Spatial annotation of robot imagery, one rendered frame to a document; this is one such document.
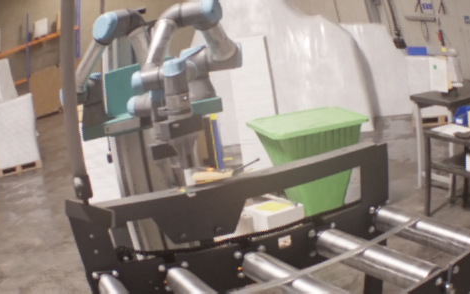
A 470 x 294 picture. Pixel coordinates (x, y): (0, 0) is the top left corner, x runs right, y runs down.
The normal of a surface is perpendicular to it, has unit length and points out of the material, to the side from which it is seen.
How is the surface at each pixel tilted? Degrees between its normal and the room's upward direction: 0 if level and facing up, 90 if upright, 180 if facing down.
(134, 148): 90
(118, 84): 90
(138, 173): 90
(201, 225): 90
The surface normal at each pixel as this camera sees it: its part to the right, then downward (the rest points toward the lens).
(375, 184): 0.39, 0.11
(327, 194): 0.28, 0.32
